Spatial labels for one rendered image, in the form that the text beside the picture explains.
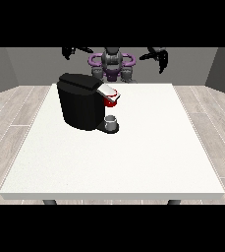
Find grey robot trunk purple rings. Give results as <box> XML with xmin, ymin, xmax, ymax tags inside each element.
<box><xmin>87</xmin><ymin>47</ymin><xmax>138</xmax><ymax>85</ymax></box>

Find black coffee machine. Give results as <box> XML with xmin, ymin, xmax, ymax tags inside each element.
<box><xmin>56</xmin><ymin>73</ymin><xmax>120</xmax><ymax>134</ymax></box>

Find pale grey machine lid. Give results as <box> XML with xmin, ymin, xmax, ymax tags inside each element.
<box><xmin>97</xmin><ymin>83</ymin><xmax>122</xmax><ymax>102</ymax></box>

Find small grey cup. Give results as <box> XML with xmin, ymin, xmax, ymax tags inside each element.
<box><xmin>104</xmin><ymin>114</ymin><xmax>119</xmax><ymax>131</ymax></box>

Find red pod holder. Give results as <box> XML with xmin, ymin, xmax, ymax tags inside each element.
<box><xmin>103</xmin><ymin>89</ymin><xmax>119</xmax><ymax>108</ymax></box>

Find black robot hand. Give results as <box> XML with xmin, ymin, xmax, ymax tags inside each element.
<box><xmin>61</xmin><ymin>47</ymin><xmax>94</xmax><ymax>61</ymax></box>
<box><xmin>139</xmin><ymin>47</ymin><xmax>169</xmax><ymax>75</ymax></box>

